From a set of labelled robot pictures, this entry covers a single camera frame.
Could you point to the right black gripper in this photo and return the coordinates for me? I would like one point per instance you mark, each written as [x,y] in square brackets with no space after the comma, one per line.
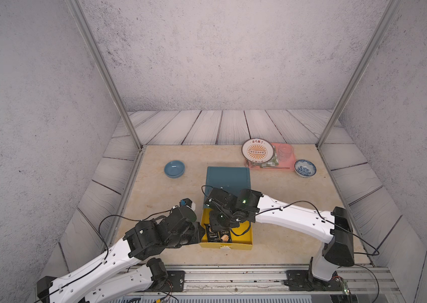
[213,224]

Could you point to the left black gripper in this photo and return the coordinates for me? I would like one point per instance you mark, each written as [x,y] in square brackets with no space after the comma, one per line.
[196,226]

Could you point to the yellow top drawer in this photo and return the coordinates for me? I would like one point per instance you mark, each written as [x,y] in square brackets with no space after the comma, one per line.
[242,237]

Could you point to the black cookie packet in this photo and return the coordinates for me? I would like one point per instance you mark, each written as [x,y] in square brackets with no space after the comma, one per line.
[224,236]
[212,236]

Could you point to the teal drawer cabinet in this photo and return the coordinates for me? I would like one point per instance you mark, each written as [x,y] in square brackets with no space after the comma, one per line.
[230,179]

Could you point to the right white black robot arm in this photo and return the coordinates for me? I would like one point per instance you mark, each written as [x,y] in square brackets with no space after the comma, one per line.
[332,228]

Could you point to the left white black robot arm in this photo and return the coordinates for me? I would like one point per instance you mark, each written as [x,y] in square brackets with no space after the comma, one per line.
[132,264]

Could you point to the blue ceramic dish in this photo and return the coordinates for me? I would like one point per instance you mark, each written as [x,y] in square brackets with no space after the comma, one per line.
[174,169]

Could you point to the white plate orange sunburst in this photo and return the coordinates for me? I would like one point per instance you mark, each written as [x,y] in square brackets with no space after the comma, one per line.
[257,150]

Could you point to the pink plastic tray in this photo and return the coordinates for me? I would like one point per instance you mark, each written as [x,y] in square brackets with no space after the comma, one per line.
[274,163]

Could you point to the clear glass cup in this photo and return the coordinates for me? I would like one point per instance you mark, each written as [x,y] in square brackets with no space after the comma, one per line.
[284,152]

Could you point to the blue white patterned bowl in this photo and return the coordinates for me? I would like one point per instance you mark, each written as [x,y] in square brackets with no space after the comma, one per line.
[305,168]

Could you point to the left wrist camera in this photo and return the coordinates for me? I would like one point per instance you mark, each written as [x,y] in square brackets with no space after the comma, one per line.
[187,202]

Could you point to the aluminium mounting rail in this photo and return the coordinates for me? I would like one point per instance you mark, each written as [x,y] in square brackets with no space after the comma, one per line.
[259,283]

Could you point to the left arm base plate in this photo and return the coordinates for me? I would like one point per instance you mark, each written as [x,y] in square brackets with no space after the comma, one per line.
[173,283]

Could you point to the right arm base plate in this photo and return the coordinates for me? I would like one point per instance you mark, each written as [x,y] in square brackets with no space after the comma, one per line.
[302,280]

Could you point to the right aluminium frame post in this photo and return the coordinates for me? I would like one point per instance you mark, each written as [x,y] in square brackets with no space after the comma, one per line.
[369,51]

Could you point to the aluminium frame post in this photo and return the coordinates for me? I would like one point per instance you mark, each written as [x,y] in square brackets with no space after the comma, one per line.
[369,51]
[88,37]

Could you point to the left aluminium frame post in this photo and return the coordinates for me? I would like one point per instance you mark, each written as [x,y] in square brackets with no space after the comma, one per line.
[88,37]

